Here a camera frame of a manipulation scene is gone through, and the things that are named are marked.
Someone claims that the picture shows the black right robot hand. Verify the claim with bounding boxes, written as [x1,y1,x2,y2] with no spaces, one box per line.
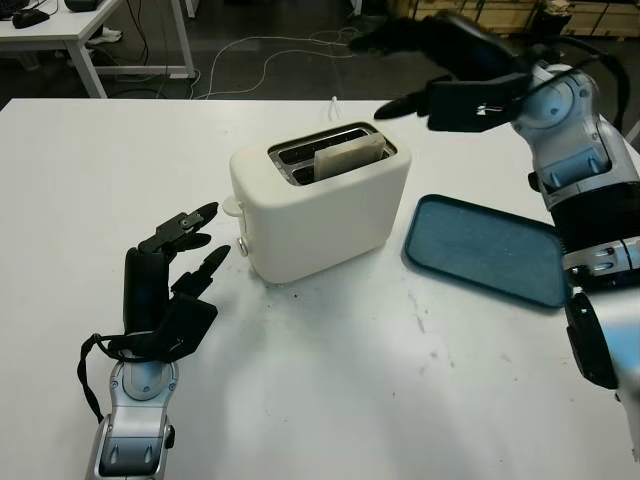
[348,13,531,121]

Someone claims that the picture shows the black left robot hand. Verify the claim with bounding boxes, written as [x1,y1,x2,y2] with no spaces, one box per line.
[122,201,232,335]

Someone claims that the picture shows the slice of white bread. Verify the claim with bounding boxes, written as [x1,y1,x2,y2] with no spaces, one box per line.
[313,132,387,182]

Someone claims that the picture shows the cream white two-slot toaster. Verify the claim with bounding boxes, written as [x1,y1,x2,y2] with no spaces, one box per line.
[229,121,414,286]

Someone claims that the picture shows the dark blue plastic tray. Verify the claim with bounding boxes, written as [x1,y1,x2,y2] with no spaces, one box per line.
[402,194,571,314]

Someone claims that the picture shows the black waste bin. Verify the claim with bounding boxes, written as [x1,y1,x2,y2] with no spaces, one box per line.
[530,0,572,49]

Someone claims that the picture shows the stacked wooden crates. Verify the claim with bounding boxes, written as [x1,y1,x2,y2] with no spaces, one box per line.
[387,0,640,39]

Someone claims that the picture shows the white office desk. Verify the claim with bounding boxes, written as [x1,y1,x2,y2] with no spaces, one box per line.
[0,0,196,99]

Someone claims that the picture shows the black computer mouse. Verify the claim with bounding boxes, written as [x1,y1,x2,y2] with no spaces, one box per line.
[12,10,51,29]

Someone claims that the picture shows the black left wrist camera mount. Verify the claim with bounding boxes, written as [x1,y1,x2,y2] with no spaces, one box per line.
[107,293,220,362]

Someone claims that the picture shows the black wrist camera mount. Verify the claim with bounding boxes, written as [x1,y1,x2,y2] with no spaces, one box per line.
[426,72,531,134]
[107,293,220,362]

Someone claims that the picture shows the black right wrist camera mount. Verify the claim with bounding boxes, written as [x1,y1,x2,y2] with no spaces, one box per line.
[426,72,531,134]

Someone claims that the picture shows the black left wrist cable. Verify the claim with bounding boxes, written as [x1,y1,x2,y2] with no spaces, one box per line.
[75,332,129,422]

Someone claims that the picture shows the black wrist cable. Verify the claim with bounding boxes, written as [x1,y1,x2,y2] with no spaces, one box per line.
[75,332,129,422]
[514,37,632,137]

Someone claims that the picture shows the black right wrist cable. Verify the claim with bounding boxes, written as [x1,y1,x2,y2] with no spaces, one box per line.
[514,37,632,137]

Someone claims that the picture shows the white cable on floor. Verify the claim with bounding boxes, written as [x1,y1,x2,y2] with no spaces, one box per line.
[192,27,362,100]

